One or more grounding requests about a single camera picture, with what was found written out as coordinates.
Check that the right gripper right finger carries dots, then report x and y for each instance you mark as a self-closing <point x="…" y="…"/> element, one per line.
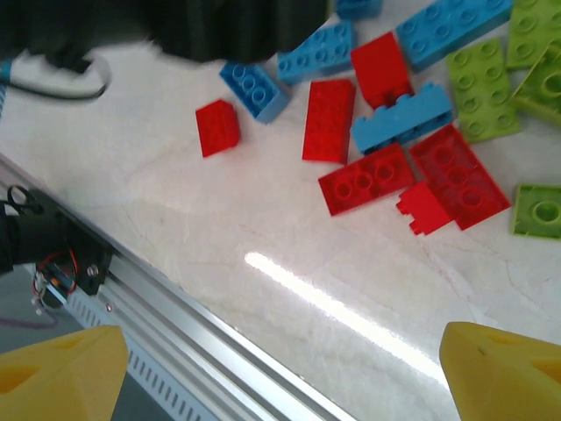
<point x="504" y="377"/>

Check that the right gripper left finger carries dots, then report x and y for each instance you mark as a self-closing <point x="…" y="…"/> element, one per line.
<point x="57" y="377"/>

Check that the blue lego brick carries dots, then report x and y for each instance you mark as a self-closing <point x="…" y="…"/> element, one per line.
<point x="451" y="30"/>
<point x="315" y="52"/>
<point x="254" y="92"/>
<point x="357" y="8"/>
<point x="401" y="120"/>

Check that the small red lego brick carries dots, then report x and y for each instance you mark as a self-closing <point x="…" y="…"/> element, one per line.
<point x="218" y="128"/>
<point x="427" y="210"/>

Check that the small green lego plate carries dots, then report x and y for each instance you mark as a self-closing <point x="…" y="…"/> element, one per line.
<point x="539" y="212"/>

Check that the red lego plate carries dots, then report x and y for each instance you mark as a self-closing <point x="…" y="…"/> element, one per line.
<point x="460" y="175"/>

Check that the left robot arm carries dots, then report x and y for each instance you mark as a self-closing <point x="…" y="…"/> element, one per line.
<point x="30" y="237"/>

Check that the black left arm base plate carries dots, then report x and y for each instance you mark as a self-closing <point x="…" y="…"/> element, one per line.
<point x="94" y="267"/>

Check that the aluminium front rail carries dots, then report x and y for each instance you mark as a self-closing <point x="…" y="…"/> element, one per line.
<point x="175" y="316"/>

